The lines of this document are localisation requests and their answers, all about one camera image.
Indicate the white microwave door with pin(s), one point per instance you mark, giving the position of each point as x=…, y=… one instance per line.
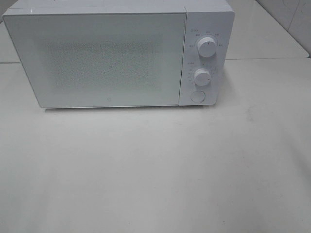
x=101, y=60

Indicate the round door release button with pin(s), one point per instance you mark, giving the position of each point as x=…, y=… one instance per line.
x=198, y=96

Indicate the white microwave knob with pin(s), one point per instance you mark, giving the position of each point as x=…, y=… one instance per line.
x=207, y=46
x=202, y=77

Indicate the white microwave oven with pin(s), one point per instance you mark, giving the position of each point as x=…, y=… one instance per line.
x=203, y=17

